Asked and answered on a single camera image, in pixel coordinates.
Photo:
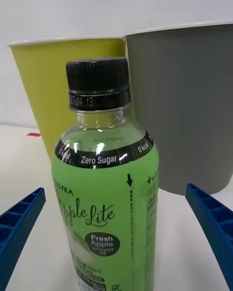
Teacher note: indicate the grey plastic bin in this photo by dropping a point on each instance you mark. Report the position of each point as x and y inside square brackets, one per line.
[184, 106]

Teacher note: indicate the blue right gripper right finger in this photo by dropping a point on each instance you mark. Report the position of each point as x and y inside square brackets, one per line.
[216, 218]

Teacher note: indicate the green label plastic bottle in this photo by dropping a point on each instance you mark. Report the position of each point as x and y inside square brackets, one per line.
[104, 198]

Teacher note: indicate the yellow-green plastic bin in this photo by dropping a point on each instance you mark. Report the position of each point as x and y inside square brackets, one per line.
[46, 82]

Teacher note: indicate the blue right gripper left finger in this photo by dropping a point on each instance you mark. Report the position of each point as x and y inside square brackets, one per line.
[17, 225]

